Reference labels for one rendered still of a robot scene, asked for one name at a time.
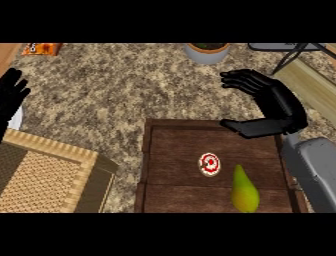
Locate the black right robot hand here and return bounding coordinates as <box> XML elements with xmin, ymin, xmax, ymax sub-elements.
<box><xmin>218</xmin><ymin>68</ymin><xmax>310</xmax><ymax>139</ymax></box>

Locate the red and white cupcake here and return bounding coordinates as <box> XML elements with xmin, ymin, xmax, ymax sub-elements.
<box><xmin>198</xmin><ymin>152</ymin><xmax>223</xmax><ymax>178</ymax></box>

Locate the brown wooden tray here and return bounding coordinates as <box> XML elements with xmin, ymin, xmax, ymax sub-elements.
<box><xmin>134</xmin><ymin>118</ymin><xmax>310</xmax><ymax>214</ymax></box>

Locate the orange packet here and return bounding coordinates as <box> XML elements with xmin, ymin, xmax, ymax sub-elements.
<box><xmin>20</xmin><ymin>43</ymin><xmax>65</xmax><ymax>56</ymax></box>

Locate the grey plant pot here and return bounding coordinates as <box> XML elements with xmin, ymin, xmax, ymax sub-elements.
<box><xmin>183</xmin><ymin>43</ymin><xmax>231</xmax><ymax>65</ymax></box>

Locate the wicker basket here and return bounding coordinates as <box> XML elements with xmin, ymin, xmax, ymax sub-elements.
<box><xmin>0</xmin><ymin>128</ymin><xmax>121</xmax><ymax>214</ymax></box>

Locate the green pear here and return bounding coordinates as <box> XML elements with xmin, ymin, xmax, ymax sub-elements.
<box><xmin>230</xmin><ymin>163</ymin><xmax>261</xmax><ymax>214</ymax></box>

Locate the black wire tiered shelf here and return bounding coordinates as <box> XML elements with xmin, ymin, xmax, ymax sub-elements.
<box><xmin>246</xmin><ymin>43</ymin><xmax>336</xmax><ymax>142</ymax></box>

